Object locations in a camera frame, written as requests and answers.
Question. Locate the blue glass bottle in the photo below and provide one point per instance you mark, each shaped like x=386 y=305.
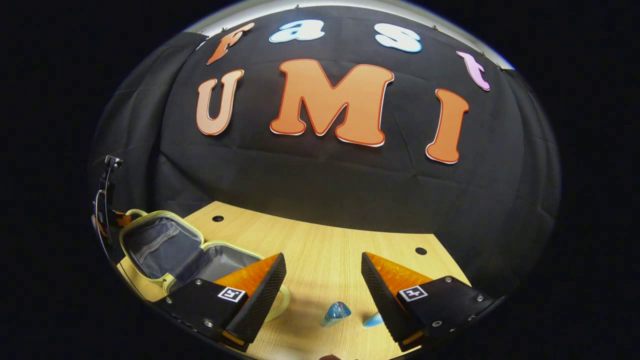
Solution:
x=336 y=312

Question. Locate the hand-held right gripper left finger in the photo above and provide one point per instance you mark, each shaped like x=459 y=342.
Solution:
x=265 y=295

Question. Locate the blue white squeeze tube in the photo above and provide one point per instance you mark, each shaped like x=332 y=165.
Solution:
x=372 y=320

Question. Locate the cream yellow suitcase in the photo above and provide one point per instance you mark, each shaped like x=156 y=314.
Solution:
x=165 y=245

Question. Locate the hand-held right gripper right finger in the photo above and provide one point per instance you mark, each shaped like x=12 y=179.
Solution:
x=382 y=300

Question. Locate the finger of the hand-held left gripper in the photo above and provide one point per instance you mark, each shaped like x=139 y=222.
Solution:
x=122 y=218

